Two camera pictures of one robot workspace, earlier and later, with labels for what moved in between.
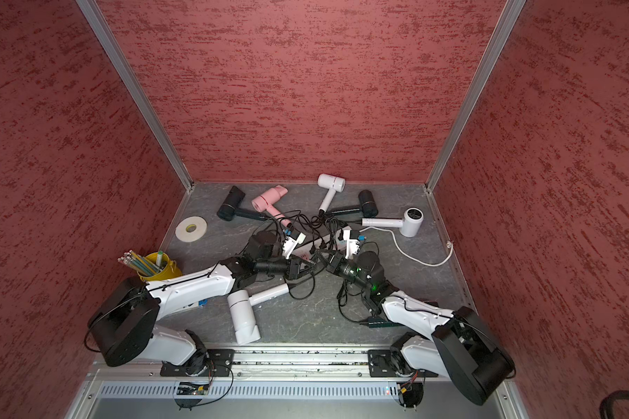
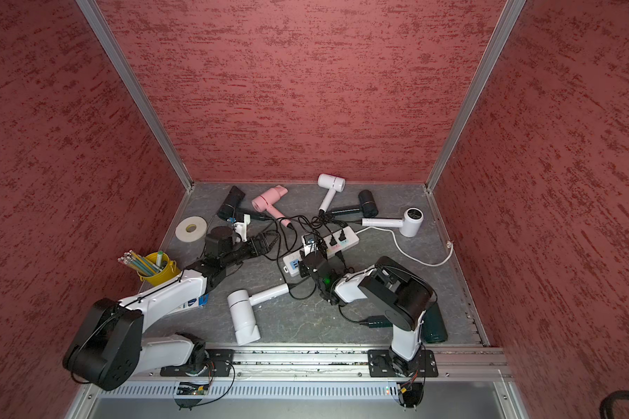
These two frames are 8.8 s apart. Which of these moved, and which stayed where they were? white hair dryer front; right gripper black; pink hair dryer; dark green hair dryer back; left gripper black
Moved: right gripper black; left gripper black
Stayed: pink hair dryer; dark green hair dryer back; white hair dryer front
